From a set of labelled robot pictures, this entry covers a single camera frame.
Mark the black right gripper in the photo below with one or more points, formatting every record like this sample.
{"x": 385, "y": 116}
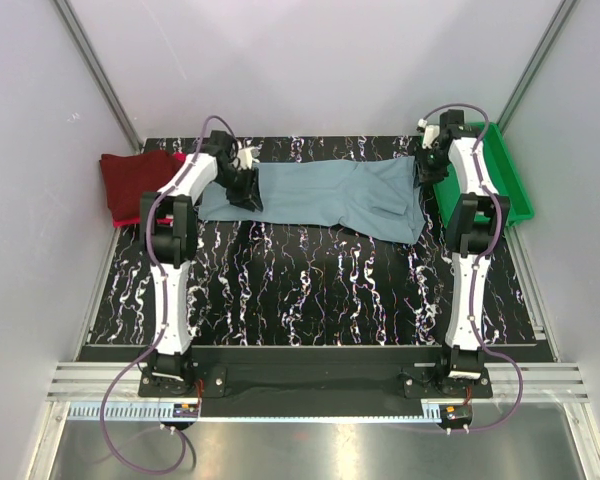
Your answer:
{"x": 426, "y": 177}

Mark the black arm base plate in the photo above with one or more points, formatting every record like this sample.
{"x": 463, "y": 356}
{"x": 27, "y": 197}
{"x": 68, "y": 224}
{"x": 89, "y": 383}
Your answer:
{"x": 222, "y": 381}

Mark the light blue t shirt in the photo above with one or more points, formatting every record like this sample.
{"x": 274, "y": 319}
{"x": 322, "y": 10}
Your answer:
{"x": 379, "y": 199}

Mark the green plastic bin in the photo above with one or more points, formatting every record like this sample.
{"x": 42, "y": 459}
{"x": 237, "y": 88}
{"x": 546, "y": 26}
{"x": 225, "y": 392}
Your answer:
{"x": 503, "y": 174}

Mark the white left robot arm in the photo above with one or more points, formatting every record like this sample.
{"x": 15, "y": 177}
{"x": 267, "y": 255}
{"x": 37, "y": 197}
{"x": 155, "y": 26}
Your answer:
{"x": 169, "y": 229}

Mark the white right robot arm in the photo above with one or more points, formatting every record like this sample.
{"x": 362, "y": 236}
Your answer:
{"x": 473, "y": 232}

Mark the dark red folded t shirt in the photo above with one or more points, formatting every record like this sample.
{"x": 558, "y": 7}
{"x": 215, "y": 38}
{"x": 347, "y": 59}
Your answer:
{"x": 137, "y": 182}

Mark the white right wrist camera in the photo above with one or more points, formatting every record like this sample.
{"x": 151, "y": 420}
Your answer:
{"x": 430, "y": 133}

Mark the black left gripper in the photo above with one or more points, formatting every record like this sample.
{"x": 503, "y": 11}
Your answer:
{"x": 248, "y": 195}

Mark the aluminium front rail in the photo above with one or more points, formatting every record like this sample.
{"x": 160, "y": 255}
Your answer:
{"x": 542, "y": 382}

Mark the bright red folded t shirt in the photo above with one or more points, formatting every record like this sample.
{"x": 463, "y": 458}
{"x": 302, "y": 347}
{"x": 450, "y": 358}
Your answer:
{"x": 130, "y": 221}

